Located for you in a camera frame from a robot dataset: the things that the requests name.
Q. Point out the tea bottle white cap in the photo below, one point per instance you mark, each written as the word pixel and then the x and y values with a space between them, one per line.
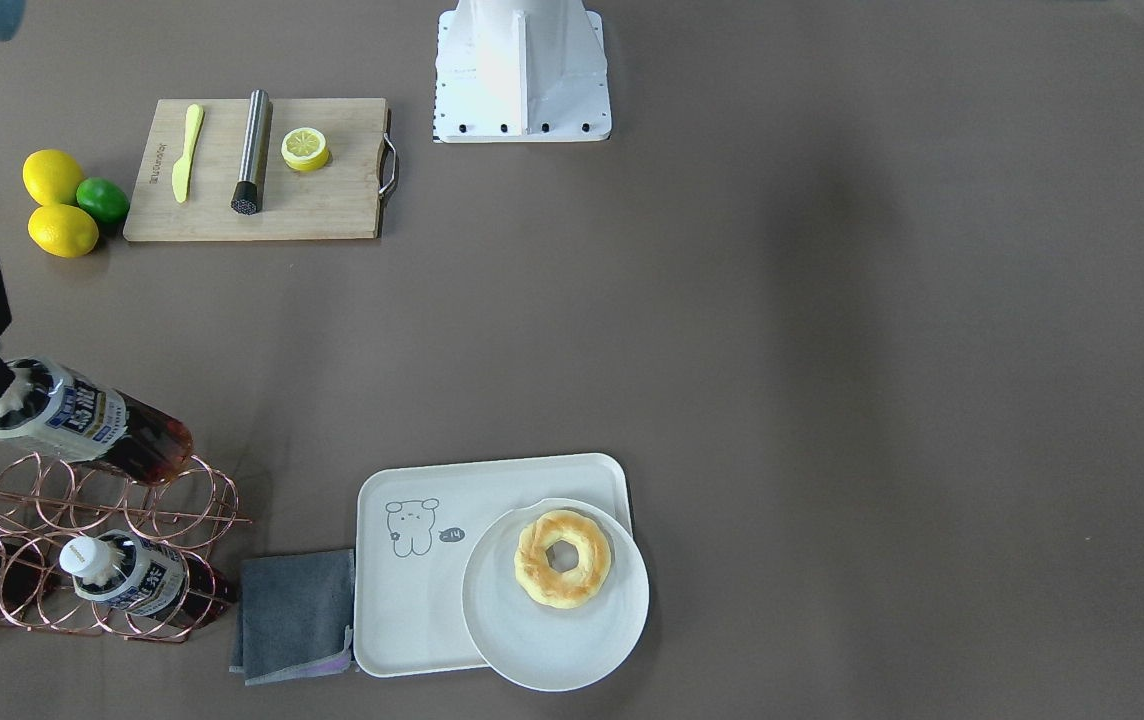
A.
pixel 54 411

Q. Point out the tea bottle lower rack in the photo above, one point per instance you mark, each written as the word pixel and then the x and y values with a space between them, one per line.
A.
pixel 146 579

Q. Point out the white rectangular tray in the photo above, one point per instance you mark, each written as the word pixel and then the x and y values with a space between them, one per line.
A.
pixel 416 528

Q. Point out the yellow lemon near board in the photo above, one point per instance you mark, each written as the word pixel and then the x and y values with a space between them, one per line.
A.
pixel 64 231

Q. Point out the yellow lemon far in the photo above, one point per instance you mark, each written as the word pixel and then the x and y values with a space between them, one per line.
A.
pixel 52 177

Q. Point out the green lime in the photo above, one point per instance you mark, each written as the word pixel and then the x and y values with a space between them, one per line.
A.
pixel 102 200

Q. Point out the steel muddler with black tip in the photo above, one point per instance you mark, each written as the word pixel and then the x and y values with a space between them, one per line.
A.
pixel 246 198

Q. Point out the yellow plastic knife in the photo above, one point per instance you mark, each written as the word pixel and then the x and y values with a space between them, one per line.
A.
pixel 181 171

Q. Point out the yellow lemon half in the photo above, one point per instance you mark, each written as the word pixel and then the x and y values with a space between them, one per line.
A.
pixel 305 149

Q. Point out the grey folded cloth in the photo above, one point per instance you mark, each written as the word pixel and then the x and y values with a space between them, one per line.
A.
pixel 295 617

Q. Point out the wooden cutting board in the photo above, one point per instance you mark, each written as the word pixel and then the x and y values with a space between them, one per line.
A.
pixel 342 201

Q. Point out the white round plate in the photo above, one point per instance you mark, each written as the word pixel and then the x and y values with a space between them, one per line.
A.
pixel 546 649

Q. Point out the yellow glazed donut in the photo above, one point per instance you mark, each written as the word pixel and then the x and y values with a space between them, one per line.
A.
pixel 562 559

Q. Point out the copper wire bottle rack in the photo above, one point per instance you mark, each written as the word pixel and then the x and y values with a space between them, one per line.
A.
pixel 46 501

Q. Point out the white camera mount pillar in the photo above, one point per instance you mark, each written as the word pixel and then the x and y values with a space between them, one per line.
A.
pixel 521 72

